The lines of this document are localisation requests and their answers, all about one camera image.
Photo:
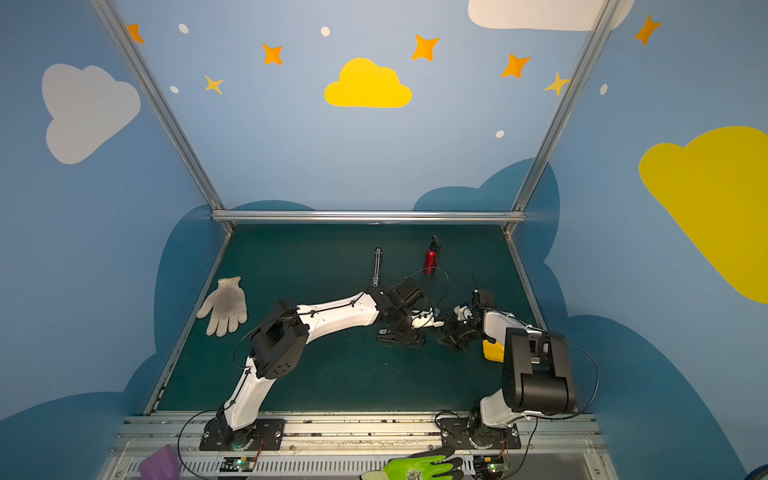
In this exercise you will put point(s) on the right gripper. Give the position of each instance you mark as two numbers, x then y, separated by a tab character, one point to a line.
452	336

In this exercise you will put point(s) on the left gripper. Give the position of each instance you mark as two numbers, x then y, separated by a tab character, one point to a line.
400	334

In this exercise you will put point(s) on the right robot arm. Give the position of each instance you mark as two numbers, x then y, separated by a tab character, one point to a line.
536	379

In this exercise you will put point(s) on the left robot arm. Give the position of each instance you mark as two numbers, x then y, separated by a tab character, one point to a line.
278	343

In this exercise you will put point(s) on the yellow plastic scoop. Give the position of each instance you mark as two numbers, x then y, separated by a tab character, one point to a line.
493	351

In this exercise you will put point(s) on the red spray bottle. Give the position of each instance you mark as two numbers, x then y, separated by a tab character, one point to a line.
432	255

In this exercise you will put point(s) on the green black work glove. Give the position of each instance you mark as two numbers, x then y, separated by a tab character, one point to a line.
440	463

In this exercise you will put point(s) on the white knit glove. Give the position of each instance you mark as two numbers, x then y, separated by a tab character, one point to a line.
225	307

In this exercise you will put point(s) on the purple cloth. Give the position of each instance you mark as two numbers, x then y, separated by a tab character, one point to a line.
164	464

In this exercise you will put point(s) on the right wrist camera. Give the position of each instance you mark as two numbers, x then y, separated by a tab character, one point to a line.
463	314

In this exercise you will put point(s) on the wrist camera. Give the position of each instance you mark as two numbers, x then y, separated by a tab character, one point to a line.
430	318
463	314

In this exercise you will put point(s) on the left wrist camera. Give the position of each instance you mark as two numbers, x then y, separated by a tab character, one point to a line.
430	318

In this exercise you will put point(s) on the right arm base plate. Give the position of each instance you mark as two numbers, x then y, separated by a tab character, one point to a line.
464	433

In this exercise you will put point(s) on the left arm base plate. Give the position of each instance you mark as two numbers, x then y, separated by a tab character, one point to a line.
263	434

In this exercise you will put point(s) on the aluminium rail frame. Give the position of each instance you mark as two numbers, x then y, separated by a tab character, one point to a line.
112	20

